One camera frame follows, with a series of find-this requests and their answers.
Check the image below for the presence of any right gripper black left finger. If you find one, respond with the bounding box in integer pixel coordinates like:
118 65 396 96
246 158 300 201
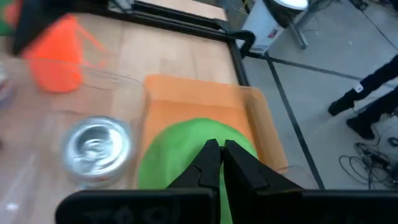
55 138 222 224

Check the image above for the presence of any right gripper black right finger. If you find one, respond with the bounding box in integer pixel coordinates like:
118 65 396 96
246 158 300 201
221 139 398 224

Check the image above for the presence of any orange squeeze bottle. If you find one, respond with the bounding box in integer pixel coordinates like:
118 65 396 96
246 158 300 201
21 14 108 95

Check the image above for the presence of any bright green apple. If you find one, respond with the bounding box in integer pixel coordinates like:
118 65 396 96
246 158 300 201
136 117 259 224

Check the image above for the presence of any silver can green label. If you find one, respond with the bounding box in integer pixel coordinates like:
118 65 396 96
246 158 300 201
60 116 135 188

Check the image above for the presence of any clear plastic bin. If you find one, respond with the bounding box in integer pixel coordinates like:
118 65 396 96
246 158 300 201
0 55 150 224

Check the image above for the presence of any person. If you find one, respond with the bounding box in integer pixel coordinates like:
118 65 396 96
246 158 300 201
327 55 398 141

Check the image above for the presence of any grey stand base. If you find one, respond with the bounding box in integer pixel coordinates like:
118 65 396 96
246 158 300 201
287 9 312 50

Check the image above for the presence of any black floor cable tangle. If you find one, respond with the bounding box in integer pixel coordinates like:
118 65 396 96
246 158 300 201
338 136 398 189

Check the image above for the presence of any black metal table frame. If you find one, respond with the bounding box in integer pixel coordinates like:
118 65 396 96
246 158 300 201
107 0 257 88

